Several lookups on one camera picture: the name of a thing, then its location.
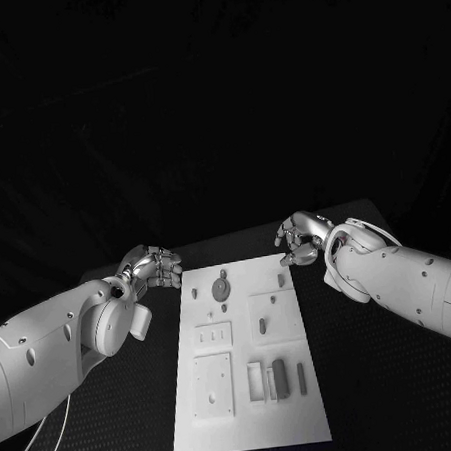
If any large grey cylinder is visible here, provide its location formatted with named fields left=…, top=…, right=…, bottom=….
left=271, top=358, right=292, bottom=402

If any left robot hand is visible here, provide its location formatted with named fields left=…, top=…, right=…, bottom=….
left=113, top=241, right=185, bottom=293

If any grey gear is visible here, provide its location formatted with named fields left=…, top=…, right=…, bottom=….
left=211, top=277, right=232, bottom=302

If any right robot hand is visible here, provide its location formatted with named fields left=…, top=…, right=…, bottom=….
left=272, top=208, right=338, bottom=268

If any white task board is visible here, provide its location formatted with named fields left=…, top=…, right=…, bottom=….
left=160, top=250, right=334, bottom=451

